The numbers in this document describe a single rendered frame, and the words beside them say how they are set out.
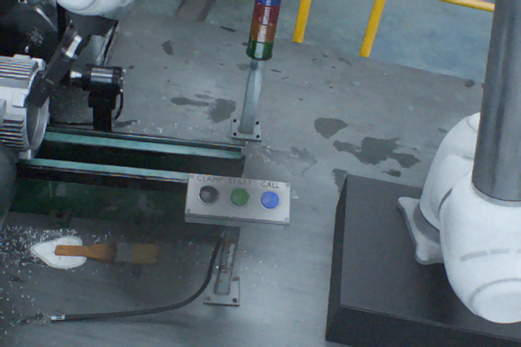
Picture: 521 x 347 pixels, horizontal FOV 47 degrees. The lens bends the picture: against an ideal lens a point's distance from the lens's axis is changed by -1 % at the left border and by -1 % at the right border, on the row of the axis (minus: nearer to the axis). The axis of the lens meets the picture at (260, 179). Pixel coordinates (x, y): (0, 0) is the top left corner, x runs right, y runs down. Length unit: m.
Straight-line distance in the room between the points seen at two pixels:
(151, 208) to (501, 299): 0.69
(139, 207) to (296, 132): 0.54
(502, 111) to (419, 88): 1.15
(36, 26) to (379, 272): 0.87
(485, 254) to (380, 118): 0.90
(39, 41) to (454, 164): 0.87
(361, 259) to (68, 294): 0.55
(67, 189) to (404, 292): 0.68
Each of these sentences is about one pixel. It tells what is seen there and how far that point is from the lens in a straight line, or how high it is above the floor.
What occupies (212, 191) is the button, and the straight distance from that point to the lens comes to 0.96.
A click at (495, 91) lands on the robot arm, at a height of 1.36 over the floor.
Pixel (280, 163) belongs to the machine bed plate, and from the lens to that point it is 1.48.
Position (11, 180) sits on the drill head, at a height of 1.05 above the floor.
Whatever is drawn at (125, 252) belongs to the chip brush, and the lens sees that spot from 1.22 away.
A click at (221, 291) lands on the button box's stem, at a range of 1.16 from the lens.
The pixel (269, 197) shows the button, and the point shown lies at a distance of 0.97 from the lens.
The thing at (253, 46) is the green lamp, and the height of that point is 1.06.
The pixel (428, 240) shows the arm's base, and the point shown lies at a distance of 1.20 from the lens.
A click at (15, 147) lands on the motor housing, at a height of 0.99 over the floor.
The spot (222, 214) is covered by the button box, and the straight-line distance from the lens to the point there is 0.96.
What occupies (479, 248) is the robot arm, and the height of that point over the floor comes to 1.13.
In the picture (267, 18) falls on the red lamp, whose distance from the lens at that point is 1.37.
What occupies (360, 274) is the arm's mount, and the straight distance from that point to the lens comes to 1.12.
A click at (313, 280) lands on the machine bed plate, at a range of 1.23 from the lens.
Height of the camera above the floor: 1.72
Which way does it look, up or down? 40 degrees down
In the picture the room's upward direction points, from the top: 11 degrees clockwise
